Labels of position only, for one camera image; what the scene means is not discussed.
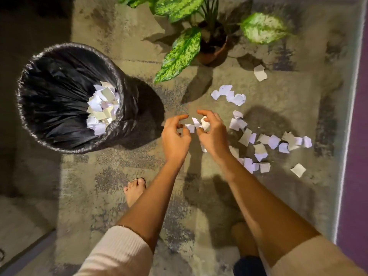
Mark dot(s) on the person's left hand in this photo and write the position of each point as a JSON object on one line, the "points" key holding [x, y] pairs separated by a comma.
{"points": [[172, 143]]}

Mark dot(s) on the person's right hand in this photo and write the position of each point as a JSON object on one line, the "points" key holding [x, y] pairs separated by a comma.
{"points": [[215, 137]]}

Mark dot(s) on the person's right thumb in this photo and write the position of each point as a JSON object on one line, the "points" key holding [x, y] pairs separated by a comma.
{"points": [[201, 133]]}

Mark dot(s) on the person's left thumb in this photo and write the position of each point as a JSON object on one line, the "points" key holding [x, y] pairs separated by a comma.
{"points": [[187, 135]]}

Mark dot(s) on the white paper scrap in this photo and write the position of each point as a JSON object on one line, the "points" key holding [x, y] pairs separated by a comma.
{"points": [[205, 124], [190, 128]]}

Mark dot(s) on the person's left forearm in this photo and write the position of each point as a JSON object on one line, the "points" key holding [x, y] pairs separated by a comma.
{"points": [[152, 206]]}

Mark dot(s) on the person's right forearm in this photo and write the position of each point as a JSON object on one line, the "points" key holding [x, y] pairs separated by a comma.
{"points": [[258, 204]]}

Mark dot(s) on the grey patterned rug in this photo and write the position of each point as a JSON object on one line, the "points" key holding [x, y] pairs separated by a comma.
{"points": [[201, 198]]}

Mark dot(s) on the scattered white paper scraps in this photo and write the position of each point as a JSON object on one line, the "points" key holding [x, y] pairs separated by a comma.
{"points": [[273, 141]]}

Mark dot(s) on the green variegated leafy plant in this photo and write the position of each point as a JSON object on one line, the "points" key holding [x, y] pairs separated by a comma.
{"points": [[182, 53]]}

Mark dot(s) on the person's left foot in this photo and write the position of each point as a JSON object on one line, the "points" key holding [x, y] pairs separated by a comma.
{"points": [[133, 191]]}

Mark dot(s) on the brown clay plant pot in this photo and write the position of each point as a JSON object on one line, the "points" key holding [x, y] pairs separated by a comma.
{"points": [[211, 53]]}

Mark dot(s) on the pile of binned paper scraps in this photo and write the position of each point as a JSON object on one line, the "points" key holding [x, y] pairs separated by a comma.
{"points": [[102, 109]]}

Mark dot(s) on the bin with black trash bag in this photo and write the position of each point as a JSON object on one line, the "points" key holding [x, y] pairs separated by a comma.
{"points": [[57, 94]]}

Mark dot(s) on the cream left sleeve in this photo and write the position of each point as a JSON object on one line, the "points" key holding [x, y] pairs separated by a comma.
{"points": [[118, 252]]}

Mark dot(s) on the cream sleeve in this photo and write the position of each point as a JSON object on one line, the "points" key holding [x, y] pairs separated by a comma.
{"points": [[118, 252], [316, 258]]}

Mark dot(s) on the dark trouser leg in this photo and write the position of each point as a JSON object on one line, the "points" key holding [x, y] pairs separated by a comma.
{"points": [[248, 266]]}

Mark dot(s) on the cream right sleeve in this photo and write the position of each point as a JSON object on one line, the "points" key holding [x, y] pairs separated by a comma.
{"points": [[316, 258]]}

